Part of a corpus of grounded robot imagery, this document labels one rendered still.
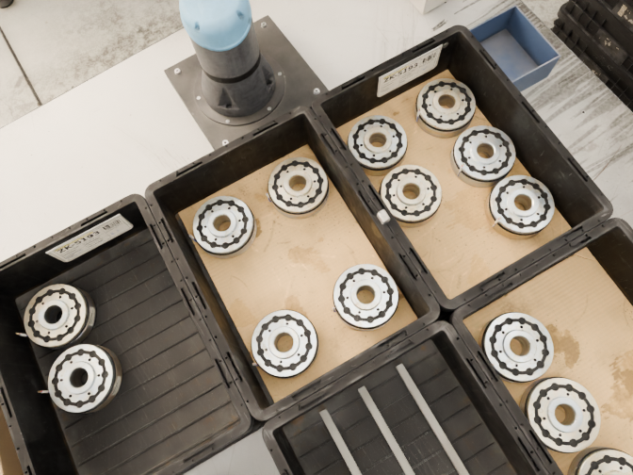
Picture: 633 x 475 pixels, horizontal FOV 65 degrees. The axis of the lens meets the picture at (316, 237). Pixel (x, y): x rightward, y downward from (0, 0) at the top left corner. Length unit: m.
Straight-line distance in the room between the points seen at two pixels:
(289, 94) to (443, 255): 0.46
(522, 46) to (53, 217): 1.06
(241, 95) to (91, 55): 1.36
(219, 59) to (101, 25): 1.47
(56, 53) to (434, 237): 1.87
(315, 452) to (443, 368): 0.23
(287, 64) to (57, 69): 1.38
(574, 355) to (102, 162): 0.96
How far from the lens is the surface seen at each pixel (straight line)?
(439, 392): 0.82
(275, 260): 0.84
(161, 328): 0.87
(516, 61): 1.22
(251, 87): 1.02
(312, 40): 1.21
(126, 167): 1.14
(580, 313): 0.90
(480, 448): 0.84
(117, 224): 0.87
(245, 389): 0.72
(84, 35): 2.39
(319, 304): 0.82
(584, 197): 0.86
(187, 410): 0.84
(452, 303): 0.73
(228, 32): 0.91
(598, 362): 0.90
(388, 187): 0.85
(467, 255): 0.86
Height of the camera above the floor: 1.64
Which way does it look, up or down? 72 degrees down
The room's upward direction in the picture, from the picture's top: 10 degrees counter-clockwise
